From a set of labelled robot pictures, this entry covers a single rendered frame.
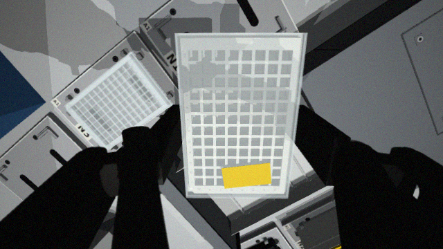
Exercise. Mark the blue bin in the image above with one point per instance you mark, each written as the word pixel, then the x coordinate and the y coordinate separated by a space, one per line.
pixel 18 99

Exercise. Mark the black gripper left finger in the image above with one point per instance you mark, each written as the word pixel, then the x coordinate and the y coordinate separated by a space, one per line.
pixel 59 214

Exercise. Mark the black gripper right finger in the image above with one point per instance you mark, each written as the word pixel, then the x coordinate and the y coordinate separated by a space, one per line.
pixel 374 191

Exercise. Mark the black assay plate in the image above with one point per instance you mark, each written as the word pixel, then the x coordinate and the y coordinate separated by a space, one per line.
pixel 270 245

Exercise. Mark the clear multiwell plate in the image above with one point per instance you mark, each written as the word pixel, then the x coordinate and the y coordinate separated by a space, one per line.
pixel 114 100

